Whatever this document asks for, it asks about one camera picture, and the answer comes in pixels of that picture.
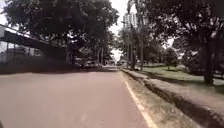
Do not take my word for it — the tall white tower building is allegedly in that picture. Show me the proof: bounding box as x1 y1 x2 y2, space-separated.
121 3 149 32

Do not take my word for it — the painted yellow road line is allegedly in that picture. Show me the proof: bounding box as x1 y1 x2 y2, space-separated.
118 71 160 128

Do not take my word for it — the grass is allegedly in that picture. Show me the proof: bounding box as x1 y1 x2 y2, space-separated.
135 64 224 98

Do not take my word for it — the reddish grey asphalt road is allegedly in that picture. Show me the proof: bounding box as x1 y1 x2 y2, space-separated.
0 68 151 128

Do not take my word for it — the group of trees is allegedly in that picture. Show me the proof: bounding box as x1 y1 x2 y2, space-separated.
2 0 120 67
117 0 224 86

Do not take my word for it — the gravel verge strip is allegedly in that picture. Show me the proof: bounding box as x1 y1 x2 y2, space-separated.
119 70 205 128

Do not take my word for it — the concrete kerb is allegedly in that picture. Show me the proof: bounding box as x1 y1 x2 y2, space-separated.
119 68 224 128

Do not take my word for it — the footbridge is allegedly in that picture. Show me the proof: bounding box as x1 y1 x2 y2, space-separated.
0 23 68 63

